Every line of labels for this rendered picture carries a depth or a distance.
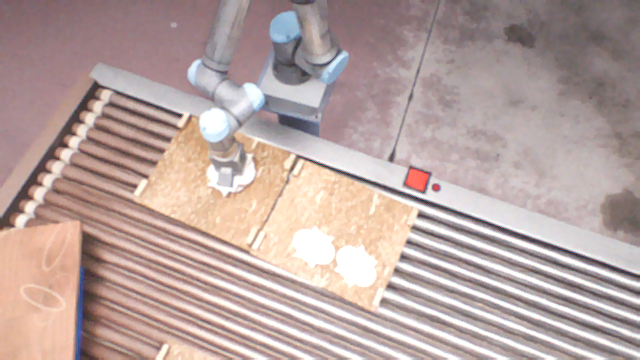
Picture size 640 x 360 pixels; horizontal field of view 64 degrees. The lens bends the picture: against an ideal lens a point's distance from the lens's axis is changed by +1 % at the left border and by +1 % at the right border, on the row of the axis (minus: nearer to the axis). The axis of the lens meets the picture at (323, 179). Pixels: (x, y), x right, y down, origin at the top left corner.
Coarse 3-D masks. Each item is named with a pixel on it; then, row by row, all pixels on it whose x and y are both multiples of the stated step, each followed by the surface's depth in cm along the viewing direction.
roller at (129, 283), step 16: (96, 272) 152; (112, 272) 152; (128, 288) 150; (144, 288) 150; (160, 288) 151; (160, 304) 150; (176, 304) 148; (192, 304) 148; (208, 320) 146; (224, 320) 146; (240, 336) 145; (256, 336) 144; (272, 336) 144; (288, 352) 142; (304, 352) 142
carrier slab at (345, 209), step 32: (288, 192) 160; (320, 192) 159; (352, 192) 159; (288, 224) 155; (320, 224) 155; (352, 224) 155; (384, 224) 155; (256, 256) 152; (288, 256) 151; (384, 256) 151; (352, 288) 147; (384, 288) 147
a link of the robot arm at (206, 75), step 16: (224, 0) 125; (240, 0) 124; (224, 16) 127; (240, 16) 127; (224, 32) 128; (240, 32) 131; (208, 48) 132; (224, 48) 131; (192, 64) 137; (208, 64) 133; (224, 64) 134; (192, 80) 138; (208, 80) 135; (224, 80) 135
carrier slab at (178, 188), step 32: (192, 128) 169; (160, 160) 165; (192, 160) 164; (256, 160) 164; (160, 192) 160; (192, 192) 160; (256, 192) 160; (192, 224) 156; (224, 224) 156; (256, 224) 155
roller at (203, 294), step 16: (16, 224) 159; (32, 224) 158; (96, 256) 154; (112, 256) 154; (144, 272) 152; (160, 272) 152; (176, 288) 150; (192, 288) 150; (224, 304) 148; (240, 304) 148; (256, 320) 146; (272, 320) 146; (288, 336) 145; (304, 336) 144; (320, 336) 144; (336, 352) 142; (352, 352) 142
